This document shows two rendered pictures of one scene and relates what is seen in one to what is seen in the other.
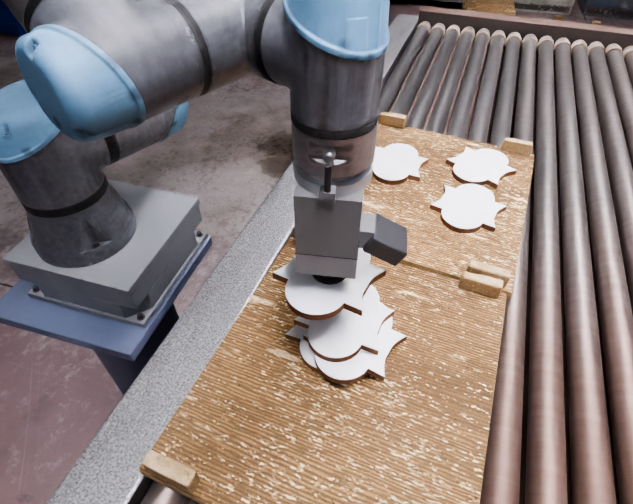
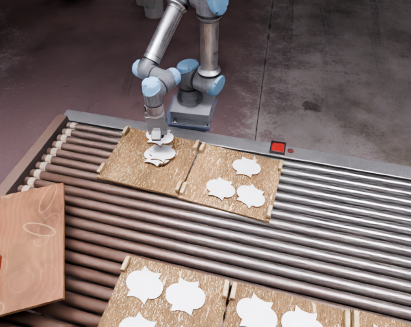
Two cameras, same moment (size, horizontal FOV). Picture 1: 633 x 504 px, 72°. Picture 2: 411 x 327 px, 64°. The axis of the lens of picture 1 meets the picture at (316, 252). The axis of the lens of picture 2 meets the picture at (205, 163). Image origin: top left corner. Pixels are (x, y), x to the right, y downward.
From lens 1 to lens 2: 143 cm
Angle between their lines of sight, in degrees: 55
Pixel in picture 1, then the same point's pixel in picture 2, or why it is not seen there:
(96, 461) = (132, 122)
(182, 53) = (145, 75)
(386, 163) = (243, 163)
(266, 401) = (141, 143)
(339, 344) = (152, 151)
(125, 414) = (141, 124)
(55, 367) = not seen: hidden behind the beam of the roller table
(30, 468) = not seen: hidden behind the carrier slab
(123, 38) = (140, 68)
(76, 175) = (182, 84)
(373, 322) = (159, 157)
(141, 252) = (184, 109)
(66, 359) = not seen: hidden behind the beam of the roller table
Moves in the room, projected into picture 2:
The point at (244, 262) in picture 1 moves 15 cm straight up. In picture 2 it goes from (190, 134) to (188, 113)
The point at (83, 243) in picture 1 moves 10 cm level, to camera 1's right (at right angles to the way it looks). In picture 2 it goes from (179, 96) to (180, 108)
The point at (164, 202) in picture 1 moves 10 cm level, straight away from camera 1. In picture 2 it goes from (205, 108) to (221, 102)
